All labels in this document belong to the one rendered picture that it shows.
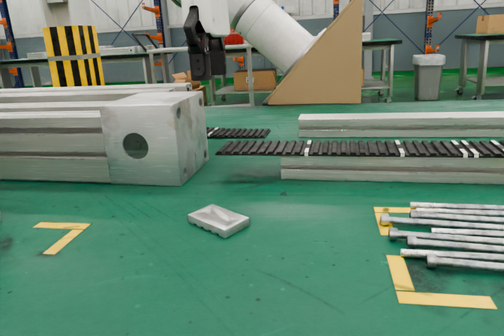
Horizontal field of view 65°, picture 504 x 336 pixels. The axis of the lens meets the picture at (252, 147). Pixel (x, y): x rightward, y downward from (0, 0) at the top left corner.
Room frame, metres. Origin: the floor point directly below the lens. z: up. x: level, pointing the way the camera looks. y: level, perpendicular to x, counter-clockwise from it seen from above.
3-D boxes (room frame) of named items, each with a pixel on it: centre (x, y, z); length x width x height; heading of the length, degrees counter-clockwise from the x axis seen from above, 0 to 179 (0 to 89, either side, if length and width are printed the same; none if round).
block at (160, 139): (0.50, 0.11, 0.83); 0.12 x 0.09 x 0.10; 167
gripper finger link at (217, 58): (0.72, 0.05, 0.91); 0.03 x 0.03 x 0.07; 77
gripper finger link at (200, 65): (0.61, 0.07, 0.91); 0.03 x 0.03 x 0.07; 77
